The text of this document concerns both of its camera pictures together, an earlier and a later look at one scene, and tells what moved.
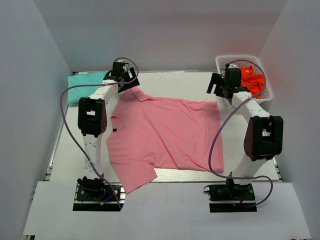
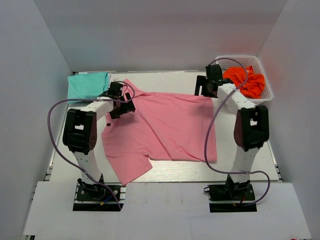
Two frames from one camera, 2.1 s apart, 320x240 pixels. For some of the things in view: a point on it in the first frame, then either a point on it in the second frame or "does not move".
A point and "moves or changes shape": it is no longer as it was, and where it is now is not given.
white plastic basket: [246, 61] does not move
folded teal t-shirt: [75, 93] does not move
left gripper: [129, 85] to [128, 107]
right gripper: [216, 79] to [201, 80]
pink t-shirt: [144, 133] moves or changes shape
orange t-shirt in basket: [253, 81] does not move
